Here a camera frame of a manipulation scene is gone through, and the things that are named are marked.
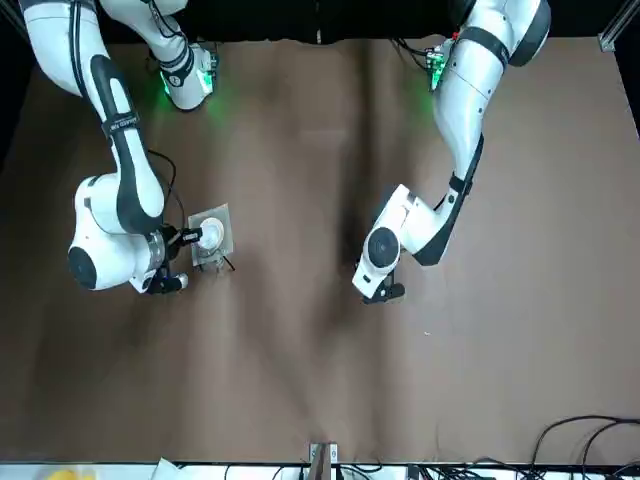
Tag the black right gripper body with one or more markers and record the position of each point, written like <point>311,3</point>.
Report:
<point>172,242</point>

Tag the white ceramic crucible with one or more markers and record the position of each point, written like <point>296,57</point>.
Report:
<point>212,232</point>

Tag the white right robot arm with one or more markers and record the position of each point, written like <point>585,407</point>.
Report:
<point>95,210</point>

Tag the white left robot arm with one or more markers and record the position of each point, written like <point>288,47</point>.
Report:
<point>465,100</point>

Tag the white paper sheet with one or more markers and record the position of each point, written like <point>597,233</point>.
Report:
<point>165,472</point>

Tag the yellow plastic container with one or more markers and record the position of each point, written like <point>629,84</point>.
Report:
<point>70,475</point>

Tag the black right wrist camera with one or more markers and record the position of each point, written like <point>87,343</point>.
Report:
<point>167,284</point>

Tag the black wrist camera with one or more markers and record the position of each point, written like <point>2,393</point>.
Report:
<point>167,284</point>
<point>390,292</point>

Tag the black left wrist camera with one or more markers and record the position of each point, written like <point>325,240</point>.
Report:
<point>390,292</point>

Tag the aluminium frame post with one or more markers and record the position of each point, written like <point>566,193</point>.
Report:
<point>612,32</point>
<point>320,462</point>
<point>12,20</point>

